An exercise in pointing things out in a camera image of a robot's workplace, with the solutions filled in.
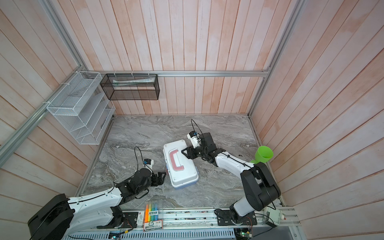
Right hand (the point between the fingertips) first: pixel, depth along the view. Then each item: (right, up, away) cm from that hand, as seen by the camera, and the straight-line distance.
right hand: (185, 150), depth 87 cm
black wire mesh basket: (-39, +43, +17) cm, 61 cm away
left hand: (-14, -15, -2) cm, 21 cm away
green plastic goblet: (+44, -1, -7) cm, 44 cm away
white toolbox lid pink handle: (-2, -9, -8) cm, 12 cm away
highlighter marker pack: (-16, -30, -13) cm, 36 cm away
